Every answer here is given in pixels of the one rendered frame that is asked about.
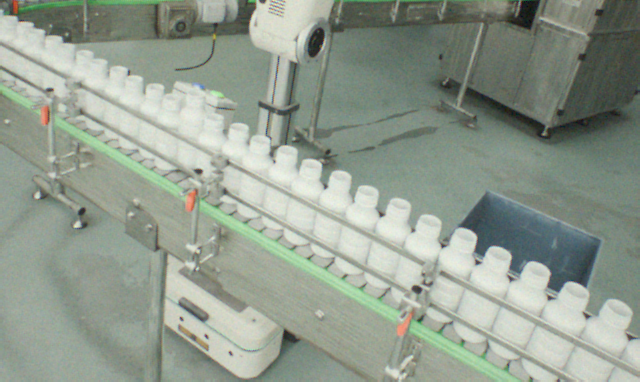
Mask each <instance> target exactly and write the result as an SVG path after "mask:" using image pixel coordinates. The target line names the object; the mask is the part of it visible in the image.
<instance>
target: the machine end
mask: <svg viewBox="0 0 640 382"><path fill-rule="evenodd" d="M478 25H480V22H478V23H458V24H451V27H449V31H448V35H447V39H446V43H445V46H444V51H443V54H440V55H439V59H440V60H441V63H440V66H439V72H440V73H442V74H444V76H446V77H445V78H446V80H445V82H440V86H442V87H445V88H452V87H453V85H452V84H450V83H449V80H450V79H453V80H455V81H457V82H459V83H462V79H464V76H465V72H466V68H467V65H468V62H469V57H470V54H471V50H472V47H473V43H474V39H475V36H476V33H477V28H478ZM467 86H468V87H470V88H472V90H475V91H478V92H480V93H482V94H484V95H486V96H488V97H490V98H493V99H495V100H497V101H499V103H501V104H503V105H505V106H508V107H510V108H512V109H514V110H516V111H518V112H520V113H523V114H525V115H527V117H529V118H531V119H533V120H535V121H538V122H540V123H542V124H544V126H545V127H544V131H538V132H536V135H538V136H539V137H541V138H544V139H550V138H551V135H550V134H548V133H547V129H548V127H550V128H552V127H556V126H559V125H563V124H566V123H570V122H574V121H575V122H576V123H577V124H579V125H582V126H589V125H590V123H589V122H587V121H585V118H588V117H591V115H595V114H598V113H602V112H606V111H608V112H609V113H611V114H613V115H618V117H619V116H621V114H622V113H621V112H618V111H617V109H618V108H619V107H624V106H627V105H629V104H630V103H632V101H633V97H634V95H638V94H639V92H640V90H639V89H637V88H639V86H640V0H540V2H539V5H538V8H537V11H536V15H535V18H534V20H520V21H499V22H493V24H486V25H485V28H484V32H483V35H482V39H481V42H480V45H479V50H477V53H476V56H475V61H474V64H473V67H472V71H471V74H470V78H469V81H468V85H467ZM580 119H581V120H580Z"/></svg>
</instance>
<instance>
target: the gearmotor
mask: <svg viewBox="0 0 640 382"><path fill-rule="evenodd" d="M237 14H238V5H237V0H184V1H163V2H159V9H158V37H159V39H164V38H165V37H166V40H174V39H191V38H192V26H193V24H195V23H213V27H214V32H213V43H212V52H211V55H210V56H209V58H208V59H207V61H206V62H205V63H203V64H200V65H198V66H194V67H189V68H177V69H175V70H188V69H193V68H197V67H200V66H203V65H205V64H206V63H208V62H209V61H210V58H211V57H212V55H213V51H214V42H216V30H217V27H218V23H222V22H233V21H235V20H236V17H237Z"/></svg>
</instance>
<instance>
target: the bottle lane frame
mask: <svg viewBox="0 0 640 382"><path fill-rule="evenodd" d="M35 104H37V103H34V102H32V101H29V100H28V97H24V96H22V95H20V94H19V92H15V91H13V90H11V89H10V88H7V87H5V86H4V85H2V82H0V143H1V144H3V145H4V146H6V148H7V149H9V150H10V151H13V152H15V153H16V154H18V155H19V156H21V157H22V158H24V159H25V160H27V161H28V163H30V164H33V165H34V166H36V167H37V168H39V169H40V170H42V171H43V172H45V173H46V174H47V173H48V172H49V171H51V170H49V163H47V160H46V158H47V156H48V155H49V149H48V128H47V124H46V125H43V124H42V120H41V110H40V109H37V110H32V109H30V105H35ZM55 119H56V143H57V155H58V156H63V155H66V154H70V153H72V152H73V145H72V143H73V142H72V140H75V141H77V142H78V154H77V153H75V154H74V155H72V156H70V157H66V158H64V159H62V163H61V164H60V173H61V172H64V171H67V170H70V169H72V168H74V167H73V156H75V157H77V158H78V165H79V169H78V170H77V169H76V170H74V171H73V172H70V173H67V174H64V175H63V176H62V180H61V181H60V183H61V184H63V185H64V186H66V187H67V188H70V189H72V190H73V191H75V193H76V194H78V195H79V196H81V197H82V198H84V199H85V200H88V201H90V202H91V203H93V204H94V205H96V207H97V208H99V209H100V210H102V211H104V212H106V213H107V214H109V215H111V216H112V217H114V218H115V219H117V221H118V222H121V223H122V224H124V225H125V226H126V208H127V207H128V206H129V205H131V203H132V205H133V206H136V207H138V208H140V209H142V210H143V211H145V212H146V213H148V214H150V215H151V216H154V219H155V221H156V223H157V226H158V228H157V246H158V247H160V249H161V250H163V251H164V252H166V253H169V254H170V255H172V256H173V257H175V258H176V259H178V260H179V261H181V263H183V264H185V263H186V261H187V259H188V252H187V251H186V247H187V244H188V242H189V235H190V222H191V211H190V212H189V211H188V210H187V195H185V196H183V197H179V196H178V192H180V191H182V190H184V189H182V188H180V186H179V185H178V183H180V182H178V183H173V182H170V181H169V180H167V179H165V177H166V176H167V175H166V176H163V177H162V176H160V175H158V173H156V172H154V171H153V169H154V168H152V169H148V168H147V167H145V166H143V165H142V162H140V163H137V162H135V161H133V159H132V158H130V155H125V154H122V153H120V152H118V149H113V148H111V147H110V146H108V144H107V143H108V142H105V143H104V142H102V141H100V140H98V139H96V137H97V136H96V137H93V136H91V135H89V134H87V133H85V130H81V129H80V128H78V127H76V124H75V125H73V124H71V123H68V122H66V121H65V119H61V118H59V117H57V116H56V113H55ZM205 198H206V197H204V198H200V208H199V221H198V233H197V242H198V243H200V244H202V243H203V242H205V241H206V240H208V239H210V238H211V237H212V236H211V234H212V224H213V223H214V224H217V225H219V226H220V237H219V239H217V238H216V239H215V240H213V241H215V242H216V243H218V245H219V247H218V255H217V256H212V257H211V258H210V259H208V261H207V262H205V263H204V264H202V265H201V270H200V271H199V272H198V273H200V274H201V275H203V277H204V278H206V279H208V280H209V281H212V282H213V283H215V284H216V285H218V286H219V287H221V288H222V289H224V291H227V292H228V293H230V294H231V295H233V296H234V297H236V298H237V299H239V300H241V301H243V302H245V303H246V305H248V306H249V307H251V308H252V309H255V310H256V311H258V312H259V313H261V314H262V315H264V316H266V317H267V318H270V320H271V321H273V322H274V323H276V324H277V325H279V326H280V327H282V328H285V329H286V330H288V331H289V332H291V333H292V334H294V336H295V337H298V338H299V339H301V340H303V341H304V342H306V343H307V344H309V345H310V346H313V347H314V348H316V349H317V350H319V352H320V353H322V354H324V355H326V356H328V357H329V358H331V359H332V360H334V361H335V362H337V363H338V364H341V365H343V366H344V367H346V369H347V370H349V371H350V372H352V373H353V374H356V375H357V376H359V377H360V378H362V379H364V380H365V381H367V382H382V379H384V376H385V375H384V373H385V370H386V367H387V365H388V362H389V359H390V355H391V352H392V348H393V345H394V341H395V338H396V335H398V333H396V329H398V325H399V324H398V323H397V321H395V319H397V317H398V316H399V314H400V313H401V311H400V310H399V309H398V310H395V309H393V308H392V307H390V306H388V305H386V304H385V303H383V298H384V295H383V296H381V297H379V298H375V297H373V296H371V295H370V294H367V293H365V292H364V291H363V290H364V288H365V284H364V285H363V287H361V288H360V289H358V288H356V287H355V285H352V284H350V283H348V282H347V281H346V277H347V276H348V275H346V276H344V277H343V278H339V277H337V276H335V275H333V274H332V273H330V272H328V268H329V267H330V265H329V266H327V267H324V268H322V267H320V266H318V265H317V264H315V263H312V262H311V261H310V260H311V258H312V257H314V255H311V257H310V258H308V259H305V258H303V257H302V255H300V254H297V253H295V252H294V249H295V248H296V247H297V246H296V247H294V248H292V249H288V248H286V247H284V246H282V245H280V244H278V240H279V239H280V238H281V237H280V238H278V239H276V240H273V239H270V238H269V237H267V236H265V235H263V231H264V230H265V229H264V230H262V231H260V232H257V231H255V230H254V229H252V227H250V226H248V222H249V221H248V222H245V223H242V222H240V221H239V220H237V219H235V218H233V215H234V213H235V212H234V213H231V215H229V214H227V213H225V212H224V211H222V210H220V209H219V206H220V205H219V206H212V205H210V204H209V203H207V202H205ZM422 320H423V317H420V318H419V320H418V321H415V320H413V322H412V325H410V328H409V331H408V334H407V338H406V341H405V345H404V348H403V351H402V355H401V358H400V361H399V364H397V365H399V366H401V365H402V363H403V362H404V360H405V359H406V358H407V357H408V356H409V355H410V354H408V350H409V347H410V344H411V342H412V341H413V340H415V341H416V342H418V343H420V344H422V346H421V349H420V353H419V356H418V358H416V357H414V358H413V359H411V361H413V362H415V363H416V365H415V368H414V372H412V375H411V376H409V375H408V376H406V377H405V378H404V379H403V381H402V382H524V381H522V380H519V379H517V378H515V377H514V375H512V374H510V373H509V372H508V370H509V366H508V365H507V366H506V367H505V368H504V369H500V368H499V367H497V366H495V365H493V364H492V363H490V362H488V361H486V360H485V356H486V353H485V352H484V353H483V354H482V355H481V357H478V355H477V354H475V353H473V352H470V351H469V350H467V349H465V348H464V347H463V346H464V342H465V341H464V340H463V341H462V342H461V343H460V344H455V343H454V342H452V341H450V340H448V339H447V338H445V336H443V331H444V329H443V328H442V329H441V330H439V331H438V332H435V331H433V330H432V329H430V328H428V327H426V326H424V325H422V324H421V322H422Z"/></svg>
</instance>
